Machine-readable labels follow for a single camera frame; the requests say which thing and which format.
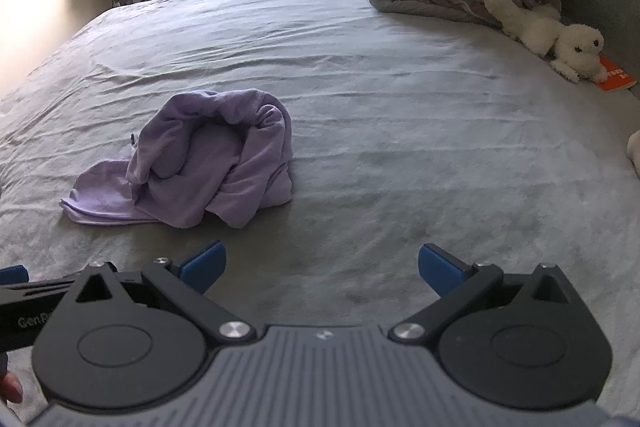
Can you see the person's left hand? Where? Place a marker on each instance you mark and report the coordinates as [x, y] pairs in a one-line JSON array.
[[10, 388]]

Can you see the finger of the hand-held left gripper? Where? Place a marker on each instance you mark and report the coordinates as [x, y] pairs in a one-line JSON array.
[[11, 274]]

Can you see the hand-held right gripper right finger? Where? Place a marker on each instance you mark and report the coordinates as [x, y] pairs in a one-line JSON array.
[[440, 269]]

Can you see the grey bed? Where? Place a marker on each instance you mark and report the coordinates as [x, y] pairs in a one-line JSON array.
[[400, 107]]

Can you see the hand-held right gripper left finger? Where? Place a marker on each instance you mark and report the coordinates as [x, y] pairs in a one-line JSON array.
[[204, 268]]

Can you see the cream folded cloth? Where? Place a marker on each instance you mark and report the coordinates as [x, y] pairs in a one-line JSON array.
[[635, 154]]

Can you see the white plush toy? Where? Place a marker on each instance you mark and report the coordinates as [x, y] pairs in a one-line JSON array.
[[550, 34]]

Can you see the purple pants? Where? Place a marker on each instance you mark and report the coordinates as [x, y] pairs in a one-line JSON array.
[[210, 162]]

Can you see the orange book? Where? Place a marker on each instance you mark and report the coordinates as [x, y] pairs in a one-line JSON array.
[[616, 78]]

